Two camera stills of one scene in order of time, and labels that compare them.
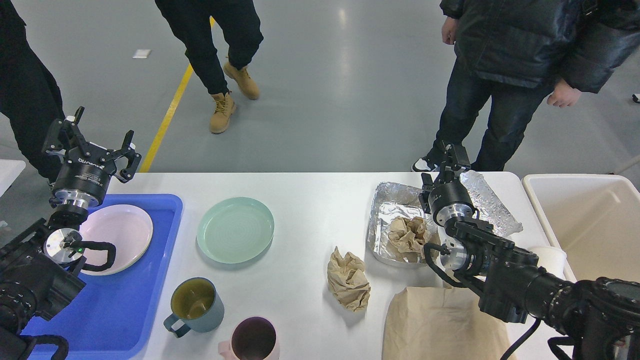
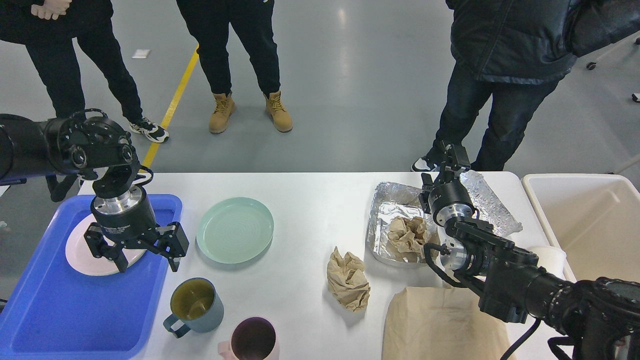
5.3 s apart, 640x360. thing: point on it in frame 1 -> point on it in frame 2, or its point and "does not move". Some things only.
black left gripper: [82, 180] -> [128, 220]
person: [30, 100] -> [51, 28]
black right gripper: [446, 200] does not move
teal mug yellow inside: [196, 305] does not move
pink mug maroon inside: [253, 338] does not move
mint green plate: [235, 230] does not move
